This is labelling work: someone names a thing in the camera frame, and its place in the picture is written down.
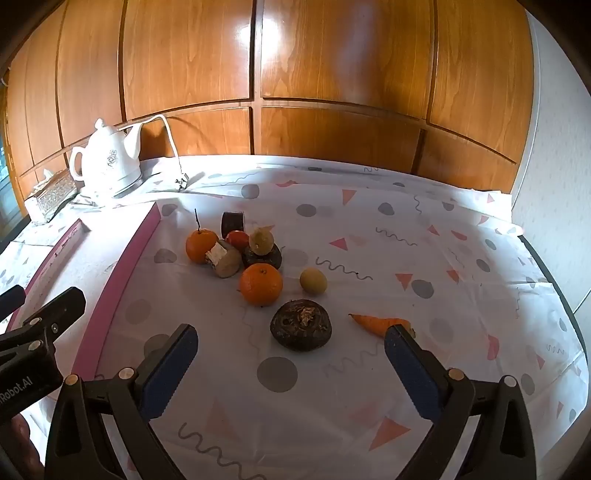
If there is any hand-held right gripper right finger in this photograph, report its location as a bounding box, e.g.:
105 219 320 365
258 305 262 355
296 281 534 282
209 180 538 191
384 324 550 480

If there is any dark purple cylindrical piece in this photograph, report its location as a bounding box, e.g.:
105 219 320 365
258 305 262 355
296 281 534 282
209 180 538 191
221 211 245 238

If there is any white patterned tablecloth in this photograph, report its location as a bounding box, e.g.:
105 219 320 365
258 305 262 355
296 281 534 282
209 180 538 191
0 154 585 480

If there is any white power cable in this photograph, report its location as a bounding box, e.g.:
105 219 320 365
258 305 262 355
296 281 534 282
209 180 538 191
121 114 185 178

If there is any small yellowish round fruit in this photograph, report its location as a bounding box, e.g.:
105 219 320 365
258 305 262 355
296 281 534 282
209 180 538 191
300 268 328 293
249 227 274 256

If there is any white ceramic electric kettle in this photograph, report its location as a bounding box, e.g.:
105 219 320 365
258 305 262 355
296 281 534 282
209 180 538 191
69 119 144 200

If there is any orange carrot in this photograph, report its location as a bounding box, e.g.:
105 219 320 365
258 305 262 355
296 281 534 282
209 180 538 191
348 313 416 339

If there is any small dark water chestnut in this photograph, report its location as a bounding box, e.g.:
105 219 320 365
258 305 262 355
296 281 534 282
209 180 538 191
242 244 283 271

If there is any small red tomato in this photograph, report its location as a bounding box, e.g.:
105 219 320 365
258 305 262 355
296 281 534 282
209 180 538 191
226 230 250 254

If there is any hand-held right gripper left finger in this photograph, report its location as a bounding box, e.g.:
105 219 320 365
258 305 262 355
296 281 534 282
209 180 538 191
44 323 199 480

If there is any orange with dark stem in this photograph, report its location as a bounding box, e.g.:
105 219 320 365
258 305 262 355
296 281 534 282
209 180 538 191
185 209 220 265

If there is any pink rimmed tray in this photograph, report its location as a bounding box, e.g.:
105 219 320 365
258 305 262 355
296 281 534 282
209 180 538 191
0 202 161 384

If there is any large dark water chestnut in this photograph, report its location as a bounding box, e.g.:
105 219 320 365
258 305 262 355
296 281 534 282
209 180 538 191
270 299 334 352

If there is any patterned tissue box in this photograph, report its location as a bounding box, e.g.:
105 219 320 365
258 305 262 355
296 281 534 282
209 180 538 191
24 168 79 225

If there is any brown wooden wardrobe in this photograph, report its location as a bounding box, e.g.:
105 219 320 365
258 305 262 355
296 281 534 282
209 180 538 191
0 0 536 217

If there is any large orange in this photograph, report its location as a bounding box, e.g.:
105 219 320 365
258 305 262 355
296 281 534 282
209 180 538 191
239 263 284 307

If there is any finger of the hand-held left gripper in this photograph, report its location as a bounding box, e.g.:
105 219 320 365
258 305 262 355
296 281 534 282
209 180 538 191
0 287 87 365
0 285 27 320

